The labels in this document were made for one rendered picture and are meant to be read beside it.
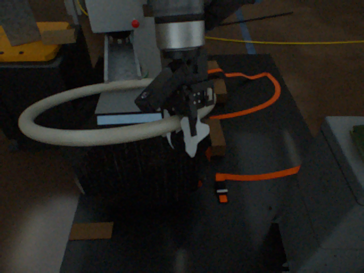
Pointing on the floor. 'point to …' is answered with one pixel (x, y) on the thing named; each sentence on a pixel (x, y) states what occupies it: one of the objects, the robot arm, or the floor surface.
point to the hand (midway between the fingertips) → (180, 148)
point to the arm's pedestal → (326, 204)
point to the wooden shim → (91, 231)
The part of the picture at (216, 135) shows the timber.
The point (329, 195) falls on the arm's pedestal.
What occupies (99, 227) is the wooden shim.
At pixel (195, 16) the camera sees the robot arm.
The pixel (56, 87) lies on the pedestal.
